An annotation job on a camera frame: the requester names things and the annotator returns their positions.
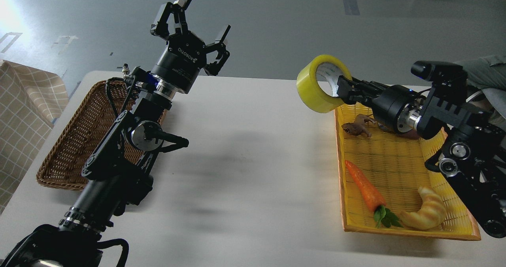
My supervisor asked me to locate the brown wicker basket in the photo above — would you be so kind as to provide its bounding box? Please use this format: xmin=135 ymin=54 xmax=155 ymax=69
xmin=36 ymin=80 xmax=168 ymax=191

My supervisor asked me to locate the beige checkered cloth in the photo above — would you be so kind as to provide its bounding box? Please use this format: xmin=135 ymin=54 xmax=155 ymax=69
xmin=0 ymin=60 xmax=69 ymax=211

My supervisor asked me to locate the yellow plastic basket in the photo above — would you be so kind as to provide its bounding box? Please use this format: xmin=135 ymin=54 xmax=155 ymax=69
xmin=334 ymin=104 xmax=481 ymax=240

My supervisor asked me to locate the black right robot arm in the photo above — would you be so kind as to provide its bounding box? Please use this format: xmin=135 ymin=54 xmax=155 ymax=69
xmin=335 ymin=61 xmax=506 ymax=238

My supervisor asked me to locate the yellow tape roll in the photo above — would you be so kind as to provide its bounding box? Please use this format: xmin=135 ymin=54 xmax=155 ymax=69
xmin=296 ymin=55 xmax=352 ymax=113

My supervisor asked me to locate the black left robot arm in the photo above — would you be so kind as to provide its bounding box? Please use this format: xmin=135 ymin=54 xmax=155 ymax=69
xmin=1 ymin=0 xmax=231 ymax=267

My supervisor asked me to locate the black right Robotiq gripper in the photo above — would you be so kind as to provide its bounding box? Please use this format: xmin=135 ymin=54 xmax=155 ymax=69
xmin=336 ymin=76 xmax=415 ymax=134

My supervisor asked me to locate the purple foam block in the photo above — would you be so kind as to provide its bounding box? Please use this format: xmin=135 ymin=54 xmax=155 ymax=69
xmin=397 ymin=129 xmax=420 ymax=140

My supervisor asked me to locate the brown toy animal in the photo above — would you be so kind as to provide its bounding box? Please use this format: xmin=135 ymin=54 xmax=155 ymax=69
xmin=340 ymin=114 xmax=377 ymax=138

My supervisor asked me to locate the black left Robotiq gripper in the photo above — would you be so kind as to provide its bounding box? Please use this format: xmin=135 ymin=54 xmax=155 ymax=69
xmin=150 ymin=0 xmax=231 ymax=94

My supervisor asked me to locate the toy croissant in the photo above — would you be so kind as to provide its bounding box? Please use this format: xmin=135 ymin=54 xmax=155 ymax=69
xmin=398 ymin=186 xmax=447 ymax=231

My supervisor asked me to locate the orange toy carrot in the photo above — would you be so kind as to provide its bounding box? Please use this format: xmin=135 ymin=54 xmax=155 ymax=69
xmin=345 ymin=160 xmax=403 ymax=228

